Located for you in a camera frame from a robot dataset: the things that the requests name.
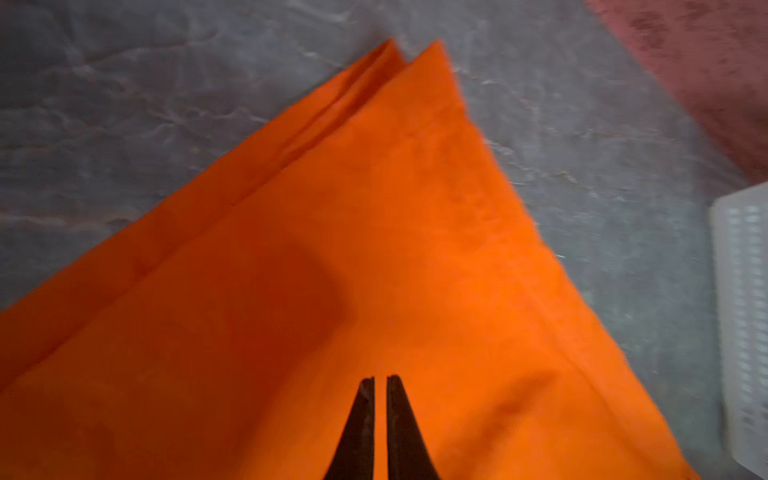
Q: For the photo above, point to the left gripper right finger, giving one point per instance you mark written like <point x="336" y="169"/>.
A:
<point x="407" y="455"/>

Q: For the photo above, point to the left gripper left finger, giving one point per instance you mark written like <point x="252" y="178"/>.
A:
<point x="354" y="455"/>

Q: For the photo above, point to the orange shorts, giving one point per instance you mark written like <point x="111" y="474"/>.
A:
<point x="367" y="231"/>

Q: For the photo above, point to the white plastic basket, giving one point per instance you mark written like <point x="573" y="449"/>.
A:
<point x="739" y="233"/>

